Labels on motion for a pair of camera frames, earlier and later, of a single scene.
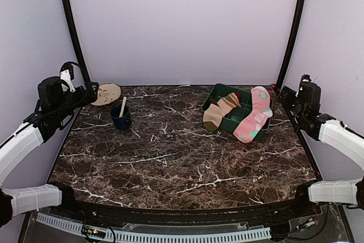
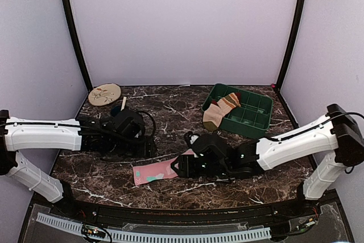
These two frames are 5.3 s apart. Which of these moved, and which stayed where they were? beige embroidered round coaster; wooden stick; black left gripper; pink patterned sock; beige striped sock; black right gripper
Moved: black left gripper; black right gripper; pink patterned sock
Stayed: beige striped sock; wooden stick; beige embroidered round coaster
